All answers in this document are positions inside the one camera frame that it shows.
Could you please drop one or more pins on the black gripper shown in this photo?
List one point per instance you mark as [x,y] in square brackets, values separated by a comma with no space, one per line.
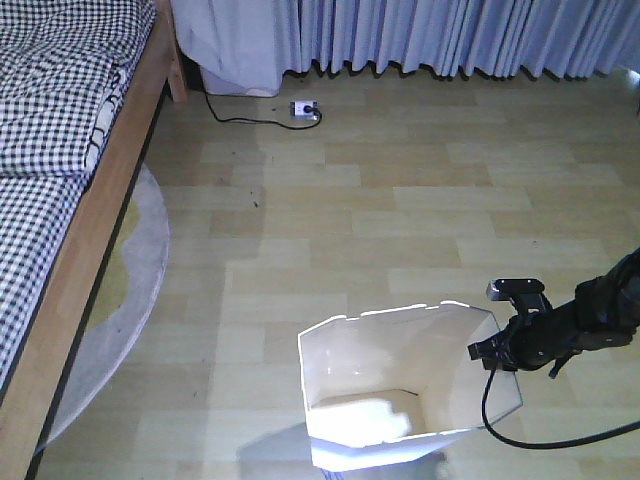
[536,335]

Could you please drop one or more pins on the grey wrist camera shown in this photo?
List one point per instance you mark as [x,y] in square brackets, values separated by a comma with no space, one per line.
[503,289]

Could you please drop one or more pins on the grey pleated curtain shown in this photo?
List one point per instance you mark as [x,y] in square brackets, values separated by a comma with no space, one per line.
[574,39]

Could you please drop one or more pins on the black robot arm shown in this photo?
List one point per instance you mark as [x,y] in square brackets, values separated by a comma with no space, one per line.
[603,314]

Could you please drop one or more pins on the grey round rug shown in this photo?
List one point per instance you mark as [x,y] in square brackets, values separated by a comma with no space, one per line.
[125,297]

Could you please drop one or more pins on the white sheer curtain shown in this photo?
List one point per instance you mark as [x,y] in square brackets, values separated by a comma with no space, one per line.
[242,48]

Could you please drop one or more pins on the wooden bed frame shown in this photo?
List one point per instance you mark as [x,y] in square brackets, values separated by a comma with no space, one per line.
[29,393]

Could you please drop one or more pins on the black white checkered bedding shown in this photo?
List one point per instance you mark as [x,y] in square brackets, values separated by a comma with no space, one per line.
[65,69]

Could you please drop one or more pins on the white floor socket box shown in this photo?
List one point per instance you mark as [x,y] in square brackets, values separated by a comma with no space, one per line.
[305,110]

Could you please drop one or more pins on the white paper trash bin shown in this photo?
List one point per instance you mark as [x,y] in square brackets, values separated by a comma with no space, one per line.
[391,386]

